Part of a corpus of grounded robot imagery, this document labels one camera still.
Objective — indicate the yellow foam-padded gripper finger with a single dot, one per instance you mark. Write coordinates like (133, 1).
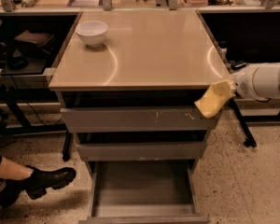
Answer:
(224, 90)

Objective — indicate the yellow sponge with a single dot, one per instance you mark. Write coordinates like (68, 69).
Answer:
(211, 103)

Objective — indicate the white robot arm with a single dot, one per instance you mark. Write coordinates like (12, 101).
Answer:
(258, 81)

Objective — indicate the grey middle drawer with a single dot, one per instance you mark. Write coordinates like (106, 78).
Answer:
(142, 151)

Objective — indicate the grey drawer cabinet with counter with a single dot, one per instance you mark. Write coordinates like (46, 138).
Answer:
(151, 58)

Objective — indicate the grey top drawer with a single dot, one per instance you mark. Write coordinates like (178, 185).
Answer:
(136, 119)

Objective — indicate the grey open bottom drawer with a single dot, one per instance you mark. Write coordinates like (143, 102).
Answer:
(143, 192)

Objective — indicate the small black power adapter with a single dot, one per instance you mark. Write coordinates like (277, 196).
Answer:
(238, 65)

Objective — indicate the black table leg right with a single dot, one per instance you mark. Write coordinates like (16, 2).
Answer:
(249, 139)

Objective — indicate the black table leg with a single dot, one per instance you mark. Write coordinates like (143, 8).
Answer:
(249, 139)
(67, 146)

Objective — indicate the white ceramic bowl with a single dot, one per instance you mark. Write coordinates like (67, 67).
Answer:
(92, 33)

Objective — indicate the black table leg left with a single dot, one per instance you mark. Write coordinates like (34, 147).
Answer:
(67, 146)

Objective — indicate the black device on shelf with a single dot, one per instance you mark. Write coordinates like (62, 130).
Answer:
(28, 54)

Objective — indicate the person's bare leg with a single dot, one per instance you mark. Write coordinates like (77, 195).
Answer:
(10, 170)

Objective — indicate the black leather boot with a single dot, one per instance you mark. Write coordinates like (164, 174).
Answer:
(35, 185)

